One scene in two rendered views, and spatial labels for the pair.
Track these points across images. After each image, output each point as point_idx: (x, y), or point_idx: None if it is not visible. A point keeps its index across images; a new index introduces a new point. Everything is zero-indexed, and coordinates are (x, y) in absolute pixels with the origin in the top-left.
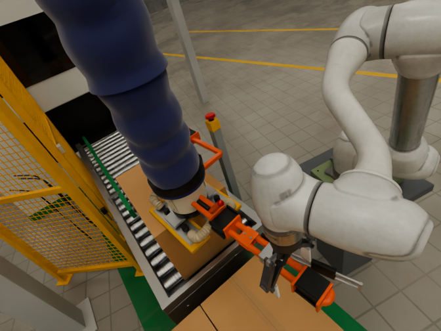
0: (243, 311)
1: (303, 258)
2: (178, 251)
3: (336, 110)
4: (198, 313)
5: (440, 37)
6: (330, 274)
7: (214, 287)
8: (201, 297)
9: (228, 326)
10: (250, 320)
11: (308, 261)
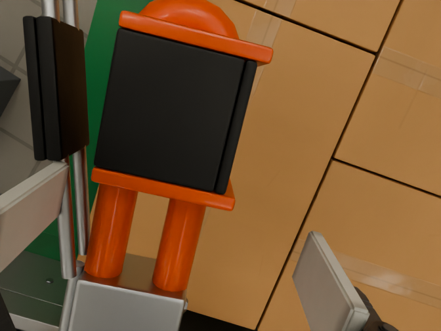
0: (221, 242)
1: (61, 202)
2: None
3: None
4: (273, 323)
5: None
6: (71, 48)
7: (197, 315)
8: (231, 330)
9: (263, 255)
10: (230, 219)
11: (67, 175)
